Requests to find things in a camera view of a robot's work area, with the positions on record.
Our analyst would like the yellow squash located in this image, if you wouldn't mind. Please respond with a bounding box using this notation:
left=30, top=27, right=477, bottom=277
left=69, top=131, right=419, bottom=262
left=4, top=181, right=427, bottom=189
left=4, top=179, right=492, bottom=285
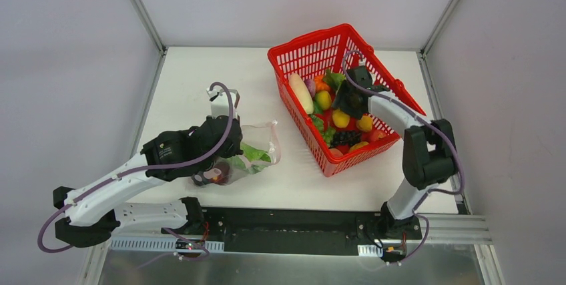
left=332, top=109, right=350, bottom=129

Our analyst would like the yellow mango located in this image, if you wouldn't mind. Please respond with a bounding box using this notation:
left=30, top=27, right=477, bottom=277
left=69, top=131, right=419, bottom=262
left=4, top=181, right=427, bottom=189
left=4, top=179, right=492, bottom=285
left=348, top=141, right=369, bottom=153

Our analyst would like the green napa cabbage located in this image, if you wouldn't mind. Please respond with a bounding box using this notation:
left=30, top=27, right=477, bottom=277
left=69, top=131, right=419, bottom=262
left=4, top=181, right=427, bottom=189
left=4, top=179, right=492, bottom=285
left=234, top=143, right=272, bottom=174

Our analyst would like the dark red apple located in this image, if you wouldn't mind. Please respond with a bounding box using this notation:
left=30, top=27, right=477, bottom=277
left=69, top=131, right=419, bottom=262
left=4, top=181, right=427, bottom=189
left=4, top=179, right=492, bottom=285
left=211, top=162, right=232, bottom=185

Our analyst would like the clear pink-dotted zip bag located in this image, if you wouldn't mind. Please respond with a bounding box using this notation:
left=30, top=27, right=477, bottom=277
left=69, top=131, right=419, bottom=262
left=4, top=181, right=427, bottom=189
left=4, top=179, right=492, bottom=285
left=189, top=119, right=282, bottom=188

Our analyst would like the dark purple eggplant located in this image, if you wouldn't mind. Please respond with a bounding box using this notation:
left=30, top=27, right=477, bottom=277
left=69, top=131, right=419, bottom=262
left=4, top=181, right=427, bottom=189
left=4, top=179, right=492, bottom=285
left=190, top=172, right=214, bottom=187

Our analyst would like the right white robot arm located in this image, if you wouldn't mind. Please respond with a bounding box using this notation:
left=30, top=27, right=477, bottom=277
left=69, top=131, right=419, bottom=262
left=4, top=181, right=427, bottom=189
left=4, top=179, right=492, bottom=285
left=333, top=65, right=461, bottom=238

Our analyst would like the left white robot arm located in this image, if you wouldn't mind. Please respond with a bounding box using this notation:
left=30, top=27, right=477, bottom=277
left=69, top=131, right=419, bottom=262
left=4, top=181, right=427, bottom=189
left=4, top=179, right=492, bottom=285
left=53, top=115, right=243, bottom=248

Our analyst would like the yellow lemon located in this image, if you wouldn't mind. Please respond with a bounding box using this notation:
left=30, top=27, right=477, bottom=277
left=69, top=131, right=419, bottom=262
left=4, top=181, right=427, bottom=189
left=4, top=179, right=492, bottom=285
left=356, top=115, right=373, bottom=133

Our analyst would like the orange pumpkin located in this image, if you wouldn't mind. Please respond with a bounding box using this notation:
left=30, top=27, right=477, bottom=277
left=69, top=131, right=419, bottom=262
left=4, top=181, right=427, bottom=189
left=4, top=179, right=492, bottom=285
left=314, top=75, right=331, bottom=93

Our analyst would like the dark blue grape bunch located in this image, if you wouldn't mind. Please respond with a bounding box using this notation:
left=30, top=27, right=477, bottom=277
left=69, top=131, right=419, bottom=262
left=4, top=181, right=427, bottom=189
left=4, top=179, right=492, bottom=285
left=330, top=131, right=362, bottom=148

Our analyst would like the green grape bunch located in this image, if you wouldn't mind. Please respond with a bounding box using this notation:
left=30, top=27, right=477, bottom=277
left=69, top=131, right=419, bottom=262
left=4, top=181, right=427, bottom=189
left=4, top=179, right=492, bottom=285
left=322, top=126, right=336, bottom=148

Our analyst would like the purple onion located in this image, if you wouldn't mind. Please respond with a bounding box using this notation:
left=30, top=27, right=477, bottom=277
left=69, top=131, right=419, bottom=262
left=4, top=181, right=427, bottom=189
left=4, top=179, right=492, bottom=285
left=304, top=79, right=316, bottom=98

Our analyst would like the red tomato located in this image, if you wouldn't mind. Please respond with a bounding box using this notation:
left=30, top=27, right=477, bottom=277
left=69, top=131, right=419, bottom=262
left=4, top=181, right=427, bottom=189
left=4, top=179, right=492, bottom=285
left=363, top=129, right=388, bottom=144

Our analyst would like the red plastic basket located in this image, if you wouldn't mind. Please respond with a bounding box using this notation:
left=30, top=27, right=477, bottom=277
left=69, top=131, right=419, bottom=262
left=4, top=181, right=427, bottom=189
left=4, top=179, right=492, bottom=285
left=268, top=23, right=424, bottom=177

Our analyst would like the long white radish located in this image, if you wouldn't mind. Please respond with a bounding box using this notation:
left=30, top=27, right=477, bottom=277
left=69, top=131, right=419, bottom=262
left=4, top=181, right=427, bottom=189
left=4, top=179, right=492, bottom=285
left=288, top=73, right=314, bottom=115

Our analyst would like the pale peach fruit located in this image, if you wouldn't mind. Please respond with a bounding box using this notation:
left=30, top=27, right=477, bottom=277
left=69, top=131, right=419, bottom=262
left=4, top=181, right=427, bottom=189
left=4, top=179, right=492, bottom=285
left=329, top=148, right=344, bottom=158

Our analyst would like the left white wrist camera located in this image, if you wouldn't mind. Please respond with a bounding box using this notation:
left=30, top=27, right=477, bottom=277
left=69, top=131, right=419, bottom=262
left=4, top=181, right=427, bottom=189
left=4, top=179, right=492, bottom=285
left=207, top=89, right=240, bottom=119

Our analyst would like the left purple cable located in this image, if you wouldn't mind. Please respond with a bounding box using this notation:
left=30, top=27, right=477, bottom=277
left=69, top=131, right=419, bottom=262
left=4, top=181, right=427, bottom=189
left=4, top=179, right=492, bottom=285
left=37, top=81, right=235, bottom=254

